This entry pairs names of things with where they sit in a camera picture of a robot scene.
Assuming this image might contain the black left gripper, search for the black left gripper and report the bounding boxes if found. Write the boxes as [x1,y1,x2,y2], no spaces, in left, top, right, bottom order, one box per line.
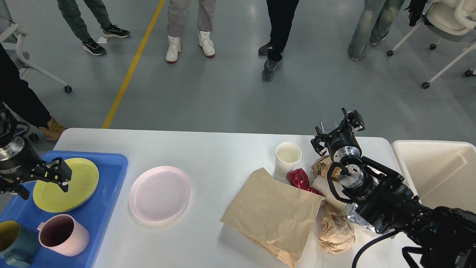
[0,136,73,200]

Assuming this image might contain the tipped white paper cup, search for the tipped white paper cup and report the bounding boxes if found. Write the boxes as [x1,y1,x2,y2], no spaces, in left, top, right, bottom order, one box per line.
[312,175,346,214]

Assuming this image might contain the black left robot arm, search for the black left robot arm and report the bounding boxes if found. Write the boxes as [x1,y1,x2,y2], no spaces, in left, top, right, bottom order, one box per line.
[0,105,73,200]

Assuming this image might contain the crumpled brown paper ball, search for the crumpled brown paper ball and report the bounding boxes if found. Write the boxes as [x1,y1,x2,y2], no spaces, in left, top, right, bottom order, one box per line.
[317,217,356,254]

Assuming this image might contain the crumpled brown paper upper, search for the crumpled brown paper upper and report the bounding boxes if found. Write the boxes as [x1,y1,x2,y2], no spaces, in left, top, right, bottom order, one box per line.
[311,155,341,182]

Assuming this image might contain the red foil wrapper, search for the red foil wrapper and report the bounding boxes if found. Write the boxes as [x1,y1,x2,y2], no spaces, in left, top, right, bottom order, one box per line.
[286,168,324,197]

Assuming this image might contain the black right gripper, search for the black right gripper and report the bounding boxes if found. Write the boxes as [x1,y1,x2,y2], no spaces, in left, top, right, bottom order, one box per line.
[311,108,366,163]

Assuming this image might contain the blue plastic tray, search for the blue plastic tray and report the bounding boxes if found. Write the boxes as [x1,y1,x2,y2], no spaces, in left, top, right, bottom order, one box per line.
[0,150,128,268]

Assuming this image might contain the person in grey trousers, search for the person in grey trousers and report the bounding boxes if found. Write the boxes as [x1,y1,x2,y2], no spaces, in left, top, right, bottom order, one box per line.
[57,0,131,56]

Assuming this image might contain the person in black trousers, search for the person in black trousers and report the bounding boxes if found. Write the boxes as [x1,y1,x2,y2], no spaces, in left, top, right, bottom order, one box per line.
[258,0,299,81]

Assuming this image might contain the brown paper bag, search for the brown paper bag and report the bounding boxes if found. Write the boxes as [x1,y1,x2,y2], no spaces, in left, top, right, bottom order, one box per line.
[221,168,322,268]

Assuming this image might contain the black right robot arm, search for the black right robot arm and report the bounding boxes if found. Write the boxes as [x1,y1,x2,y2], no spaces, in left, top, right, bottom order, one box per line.
[311,108,476,268]

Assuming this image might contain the yellow plate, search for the yellow plate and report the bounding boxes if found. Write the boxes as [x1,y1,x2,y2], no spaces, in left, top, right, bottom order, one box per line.
[33,157,99,213]

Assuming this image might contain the silver foil wrapper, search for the silver foil wrapper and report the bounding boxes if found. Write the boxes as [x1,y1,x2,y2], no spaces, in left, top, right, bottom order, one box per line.
[344,203,395,235]

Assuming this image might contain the white rolling chair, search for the white rolling chair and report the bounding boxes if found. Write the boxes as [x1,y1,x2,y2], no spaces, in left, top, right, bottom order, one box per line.
[386,0,476,89]

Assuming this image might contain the white plastic bin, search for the white plastic bin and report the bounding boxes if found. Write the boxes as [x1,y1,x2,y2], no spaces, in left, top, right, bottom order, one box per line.
[392,140,476,212]

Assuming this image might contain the person with tan boots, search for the person with tan boots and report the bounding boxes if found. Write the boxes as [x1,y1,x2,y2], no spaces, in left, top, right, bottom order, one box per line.
[0,46,67,141]

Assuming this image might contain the person with white sneakers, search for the person with white sneakers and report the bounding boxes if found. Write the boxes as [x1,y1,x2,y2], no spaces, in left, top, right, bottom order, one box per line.
[165,0,217,64]

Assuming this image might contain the teal mug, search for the teal mug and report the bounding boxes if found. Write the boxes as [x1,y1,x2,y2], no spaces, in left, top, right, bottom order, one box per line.
[0,220,41,268]

